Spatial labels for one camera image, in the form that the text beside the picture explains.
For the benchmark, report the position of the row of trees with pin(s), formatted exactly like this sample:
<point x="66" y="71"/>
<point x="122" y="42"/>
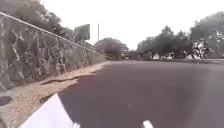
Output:
<point x="166" y="43"/>

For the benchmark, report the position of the thin pole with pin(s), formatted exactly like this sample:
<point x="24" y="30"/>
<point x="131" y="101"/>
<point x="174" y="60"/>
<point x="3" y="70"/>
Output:
<point x="98" y="33"/>

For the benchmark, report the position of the grey asphalt road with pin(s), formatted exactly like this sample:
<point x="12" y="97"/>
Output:
<point x="140" y="90"/>

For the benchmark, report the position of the rough stone wall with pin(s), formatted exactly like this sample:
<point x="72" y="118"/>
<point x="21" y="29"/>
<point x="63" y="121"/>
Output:
<point x="40" y="53"/>

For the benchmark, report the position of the trees behind stone wall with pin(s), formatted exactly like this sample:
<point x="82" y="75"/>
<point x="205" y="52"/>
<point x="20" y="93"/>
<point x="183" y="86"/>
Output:
<point x="30" y="13"/>

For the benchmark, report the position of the broad round tree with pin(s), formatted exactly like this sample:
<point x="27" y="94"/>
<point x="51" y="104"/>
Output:
<point x="111" y="46"/>

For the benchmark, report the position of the low kerb wall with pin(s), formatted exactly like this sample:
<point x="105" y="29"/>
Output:
<point x="200" y="61"/>

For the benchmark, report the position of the dark signboard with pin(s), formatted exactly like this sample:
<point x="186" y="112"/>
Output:
<point x="82" y="32"/>

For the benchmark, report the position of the robot's own part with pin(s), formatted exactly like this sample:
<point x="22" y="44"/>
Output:
<point x="76" y="126"/>
<point x="147" y="124"/>

